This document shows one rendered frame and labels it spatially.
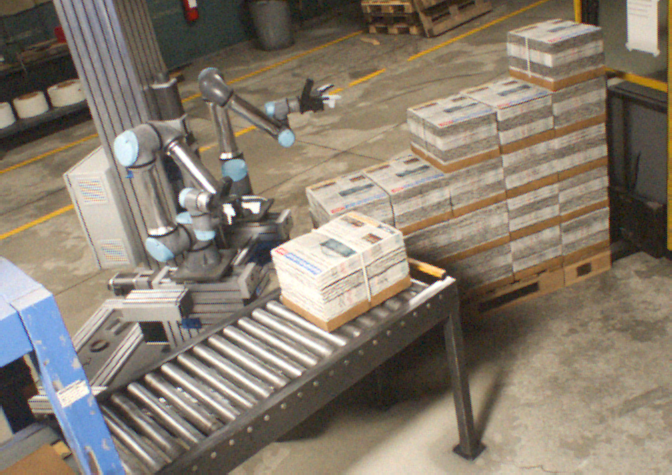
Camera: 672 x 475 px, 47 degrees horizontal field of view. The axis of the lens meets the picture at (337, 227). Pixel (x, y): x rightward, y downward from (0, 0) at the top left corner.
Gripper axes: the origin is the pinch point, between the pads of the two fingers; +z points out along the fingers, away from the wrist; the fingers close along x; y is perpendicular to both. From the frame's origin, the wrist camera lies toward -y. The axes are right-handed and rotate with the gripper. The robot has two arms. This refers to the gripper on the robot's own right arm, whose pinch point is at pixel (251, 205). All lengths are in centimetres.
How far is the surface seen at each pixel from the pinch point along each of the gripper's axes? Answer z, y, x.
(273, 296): -10.9, 42.2, -13.9
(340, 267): 27.8, 20.7, -10.5
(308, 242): 7.1, 18.3, -17.6
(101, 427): 45, 16, 92
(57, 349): 45, -6, 97
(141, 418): 0, 52, 56
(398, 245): 34, 21, -35
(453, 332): 46, 58, -48
